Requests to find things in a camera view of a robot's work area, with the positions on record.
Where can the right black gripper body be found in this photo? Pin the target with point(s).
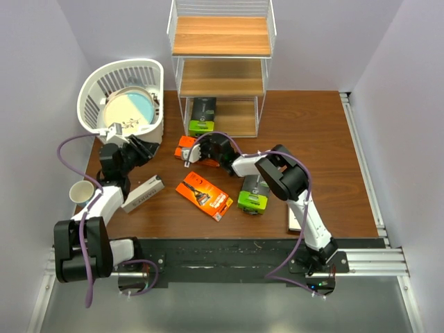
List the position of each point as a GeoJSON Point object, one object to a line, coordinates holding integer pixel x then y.
{"type": "Point", "coordinates": [207, 151]}

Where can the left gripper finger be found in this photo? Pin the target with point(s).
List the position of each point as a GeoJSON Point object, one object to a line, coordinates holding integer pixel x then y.
{"type": "Point", "coordinates": [154, 149]}
{"type": "Point", "coordinates": [139, 145]}

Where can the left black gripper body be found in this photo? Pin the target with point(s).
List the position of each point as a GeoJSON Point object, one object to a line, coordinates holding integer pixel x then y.
{"type": "Point", "coordinates": [131, 156]}

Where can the orange Gillette razor pack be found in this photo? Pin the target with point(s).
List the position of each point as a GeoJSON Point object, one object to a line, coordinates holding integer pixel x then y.
{"type": "Point", "coordinates": [205, 196]}
{"type": "Point", "coordinates": [187, 142]}

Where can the green black razor box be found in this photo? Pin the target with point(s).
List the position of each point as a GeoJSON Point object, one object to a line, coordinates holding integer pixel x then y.
{"type": "Point", "coordinates": [202, 116]}
{"type": "Point", "coordinates": [253, 197]}

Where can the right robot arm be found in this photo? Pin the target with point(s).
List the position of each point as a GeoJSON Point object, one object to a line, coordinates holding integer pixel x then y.
{"type": "Point", "coordinates": [287, 178]}

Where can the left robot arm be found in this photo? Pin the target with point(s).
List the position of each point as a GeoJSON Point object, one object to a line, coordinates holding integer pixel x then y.
{"type": "Point", "coordinates": [82, 247]}

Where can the grey Harry's box left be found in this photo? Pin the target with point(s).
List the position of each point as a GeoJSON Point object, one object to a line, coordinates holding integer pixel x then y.
{"type": "Point", "coordinates": [142, 193]}

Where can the cream and blue plate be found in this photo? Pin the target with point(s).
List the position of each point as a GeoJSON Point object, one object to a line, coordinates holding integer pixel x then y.
{"type": "Point", "coordinates": [131, 107]}

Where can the cream paper cup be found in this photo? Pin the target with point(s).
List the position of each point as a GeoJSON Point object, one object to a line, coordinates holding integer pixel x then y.
{"type": "Point", "coordinates": [82, 192]}

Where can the white plastic laundry basket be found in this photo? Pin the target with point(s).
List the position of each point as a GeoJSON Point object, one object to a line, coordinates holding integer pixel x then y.
{"type": "Point", "coordinates": [141, 72]}

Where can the white Harry's box right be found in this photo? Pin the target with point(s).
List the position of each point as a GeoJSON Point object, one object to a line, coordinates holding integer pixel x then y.
{"type": "Point", "coordinates": [295, 220]}

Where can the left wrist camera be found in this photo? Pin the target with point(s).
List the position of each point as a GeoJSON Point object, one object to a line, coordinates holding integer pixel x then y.
{"type": "Point", "coordinates": [113, 135]}

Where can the white wire wooden shelf unit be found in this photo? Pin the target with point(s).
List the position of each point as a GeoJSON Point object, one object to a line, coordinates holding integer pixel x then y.
{"type": "Point", "coordinates": [223, 49]}

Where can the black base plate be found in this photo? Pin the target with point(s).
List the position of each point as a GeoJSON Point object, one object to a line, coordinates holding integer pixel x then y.
{"type": "Point", "coordinates": [238, 260]}

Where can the aluminium rail frame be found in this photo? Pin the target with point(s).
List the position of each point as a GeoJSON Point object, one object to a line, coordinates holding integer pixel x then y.
{"type": "Point", "coordinates": [374, 296]}

